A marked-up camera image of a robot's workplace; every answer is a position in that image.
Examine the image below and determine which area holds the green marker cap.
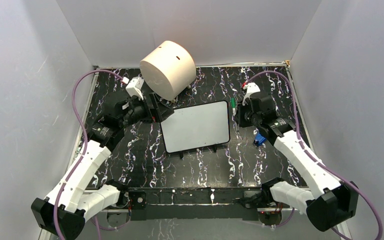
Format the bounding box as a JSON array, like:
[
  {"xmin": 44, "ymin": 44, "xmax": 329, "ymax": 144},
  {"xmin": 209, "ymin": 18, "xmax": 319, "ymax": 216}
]
[{"xmin": 230, "ymin": 97, "xmax": 237, "ymax": 110}]

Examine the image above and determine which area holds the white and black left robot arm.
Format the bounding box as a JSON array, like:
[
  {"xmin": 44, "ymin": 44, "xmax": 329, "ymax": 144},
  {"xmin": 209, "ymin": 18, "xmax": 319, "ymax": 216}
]
[{"xmin": 31, "ymin": 93, "xmax": 174, "ymax": 240}]

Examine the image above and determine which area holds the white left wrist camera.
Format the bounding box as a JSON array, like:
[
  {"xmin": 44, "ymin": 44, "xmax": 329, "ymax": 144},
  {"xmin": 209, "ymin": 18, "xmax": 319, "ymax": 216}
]
[{"xmin": 121, "ymin": 76, "xmax": 144, "ymax": 101}]

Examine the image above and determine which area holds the blue stapler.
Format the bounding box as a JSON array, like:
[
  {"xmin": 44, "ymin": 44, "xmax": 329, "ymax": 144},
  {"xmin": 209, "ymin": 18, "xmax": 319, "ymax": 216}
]
[{"xmin": 253, "ymin": 132, "xmax": 267, "ymax": 147}]

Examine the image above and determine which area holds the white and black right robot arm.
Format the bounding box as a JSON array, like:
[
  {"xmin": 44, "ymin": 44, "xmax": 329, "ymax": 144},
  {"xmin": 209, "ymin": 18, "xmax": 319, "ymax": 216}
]
[{"xmin": 235, "ymin": 92, "xmax": 359, "ymax": 232}]

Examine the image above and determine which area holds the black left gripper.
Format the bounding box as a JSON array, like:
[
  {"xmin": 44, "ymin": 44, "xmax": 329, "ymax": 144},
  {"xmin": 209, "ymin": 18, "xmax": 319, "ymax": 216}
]
[{"xmin": 119, "ymin": 93, "xmax": 174, "ymax": 129}]

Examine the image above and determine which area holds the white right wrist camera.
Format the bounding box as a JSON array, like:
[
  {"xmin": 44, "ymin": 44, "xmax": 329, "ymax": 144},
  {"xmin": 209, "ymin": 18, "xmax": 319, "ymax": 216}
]
[{"xmin": 241, "ymin": 82, "xmax": 261, "ymax": 106}]

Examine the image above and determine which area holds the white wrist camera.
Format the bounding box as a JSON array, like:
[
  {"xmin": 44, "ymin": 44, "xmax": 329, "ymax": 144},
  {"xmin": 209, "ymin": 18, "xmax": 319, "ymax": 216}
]
[
  {"xmin": 121, "ymin": 76, "xmax": 144, "ymax": 101},
  {"xmin": 241, "ymin": 82, "xmax": 261, "ymax": 106}
]

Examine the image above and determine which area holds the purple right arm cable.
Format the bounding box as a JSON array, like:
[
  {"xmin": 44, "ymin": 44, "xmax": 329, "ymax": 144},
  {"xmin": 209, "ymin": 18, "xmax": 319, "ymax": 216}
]
[{"xmin": 244, "ymin": 70, "xmax": 384, "ymax": 240}]

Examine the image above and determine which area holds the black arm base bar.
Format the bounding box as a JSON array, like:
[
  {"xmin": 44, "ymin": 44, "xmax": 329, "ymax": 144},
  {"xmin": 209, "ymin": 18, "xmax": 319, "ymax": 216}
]
[{"xmin": 97, "ymin": 187, "xmax": 282, "ymax": 223}]

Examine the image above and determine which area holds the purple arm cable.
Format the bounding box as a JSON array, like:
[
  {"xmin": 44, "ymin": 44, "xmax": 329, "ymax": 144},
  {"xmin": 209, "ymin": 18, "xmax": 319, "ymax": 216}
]
[
  {"xmin": 244, "ymin": 70, "xmax": 384, "ymax": 240},
  {"xmin": 53, "ymin": 69, "xmax": 130, "ymax": 240}
]

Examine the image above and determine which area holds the cream cylindrical container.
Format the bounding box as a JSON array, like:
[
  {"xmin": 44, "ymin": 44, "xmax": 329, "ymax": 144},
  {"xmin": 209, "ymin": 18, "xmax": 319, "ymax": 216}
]
[{"xmin": 139, "ymin": 40, "xmax": 196, "ymax": 101}]

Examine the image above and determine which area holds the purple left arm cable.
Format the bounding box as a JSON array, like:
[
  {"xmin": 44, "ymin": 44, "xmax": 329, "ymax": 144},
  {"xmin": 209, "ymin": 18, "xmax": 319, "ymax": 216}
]
[{"xmin": 53, "ymin": 69, "xmax": 130, "ymax": 240}]

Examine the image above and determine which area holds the black framed whiteboard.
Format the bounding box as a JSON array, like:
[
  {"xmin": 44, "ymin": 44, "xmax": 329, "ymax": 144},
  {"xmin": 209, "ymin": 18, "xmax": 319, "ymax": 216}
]
[{"xmin": 160, "ymin": 100, "xmax": 231, "ymax": 154}]

